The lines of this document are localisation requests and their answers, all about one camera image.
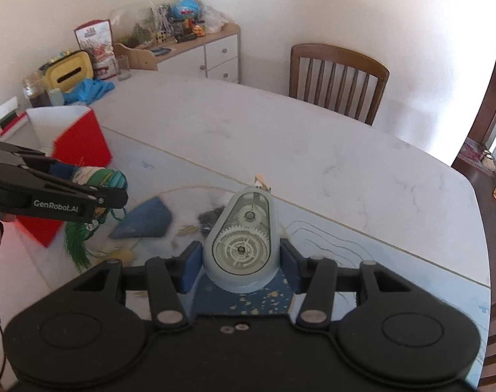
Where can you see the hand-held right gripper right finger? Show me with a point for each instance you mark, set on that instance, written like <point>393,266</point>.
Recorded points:
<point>288,269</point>

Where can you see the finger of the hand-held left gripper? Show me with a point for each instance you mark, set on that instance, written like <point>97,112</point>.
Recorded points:
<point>47,163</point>
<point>113,199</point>

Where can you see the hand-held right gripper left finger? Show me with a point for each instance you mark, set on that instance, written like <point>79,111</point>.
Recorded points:
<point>190,271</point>

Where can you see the green woven tassel ornament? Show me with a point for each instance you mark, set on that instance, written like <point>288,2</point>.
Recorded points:
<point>107,179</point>

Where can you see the red cardboard box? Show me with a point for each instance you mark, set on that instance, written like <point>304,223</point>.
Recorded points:
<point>82,147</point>

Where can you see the light blue gear toy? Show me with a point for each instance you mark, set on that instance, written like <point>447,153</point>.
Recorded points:
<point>241,249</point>

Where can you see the blue gold-speckled round mat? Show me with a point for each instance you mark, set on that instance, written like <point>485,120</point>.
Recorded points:
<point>248,304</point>

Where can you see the yellow feather charm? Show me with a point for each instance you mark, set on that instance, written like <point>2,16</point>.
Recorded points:
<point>123,255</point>

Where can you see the clear bag of black bits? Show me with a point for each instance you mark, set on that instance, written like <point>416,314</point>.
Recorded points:
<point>209,217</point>

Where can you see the stack of books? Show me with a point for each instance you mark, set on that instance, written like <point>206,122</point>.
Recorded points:
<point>10,116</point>

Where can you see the glass jar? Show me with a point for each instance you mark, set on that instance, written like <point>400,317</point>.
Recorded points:
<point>37,94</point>

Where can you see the blue cloth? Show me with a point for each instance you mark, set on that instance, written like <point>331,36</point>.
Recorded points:
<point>88,92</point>

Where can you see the wooden clothespin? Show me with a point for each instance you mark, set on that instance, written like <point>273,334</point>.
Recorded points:
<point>263,183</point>

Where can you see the yellow tissue box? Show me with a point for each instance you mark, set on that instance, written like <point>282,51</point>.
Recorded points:
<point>70,71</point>

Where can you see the drinking glass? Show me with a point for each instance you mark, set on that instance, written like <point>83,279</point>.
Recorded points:
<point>124,69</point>

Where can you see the red and white snack bag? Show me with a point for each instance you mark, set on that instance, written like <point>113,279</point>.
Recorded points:
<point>97,47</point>

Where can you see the wooden desktop organiser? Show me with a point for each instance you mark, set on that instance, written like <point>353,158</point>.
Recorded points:
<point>139,57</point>

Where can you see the black remote control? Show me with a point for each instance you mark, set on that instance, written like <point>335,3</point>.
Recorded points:
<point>185,38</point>

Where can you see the white cabinet with wooden top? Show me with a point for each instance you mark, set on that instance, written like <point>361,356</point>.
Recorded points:
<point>219,55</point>

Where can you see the small orange toy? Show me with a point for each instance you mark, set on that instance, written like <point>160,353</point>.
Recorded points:
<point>198,29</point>

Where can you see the wooden chair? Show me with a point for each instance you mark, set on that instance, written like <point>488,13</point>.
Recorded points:
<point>337,77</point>
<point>495,347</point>

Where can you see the blue round plush toy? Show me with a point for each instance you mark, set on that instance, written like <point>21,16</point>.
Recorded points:
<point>186,7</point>

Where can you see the crumpled clear plastic bag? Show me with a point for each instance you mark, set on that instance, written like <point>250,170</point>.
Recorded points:
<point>215,18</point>

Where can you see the patterned floor rug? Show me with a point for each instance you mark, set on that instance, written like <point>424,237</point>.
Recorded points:
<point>474,157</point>

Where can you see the wooden door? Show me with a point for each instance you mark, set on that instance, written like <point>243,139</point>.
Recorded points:
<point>493,90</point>

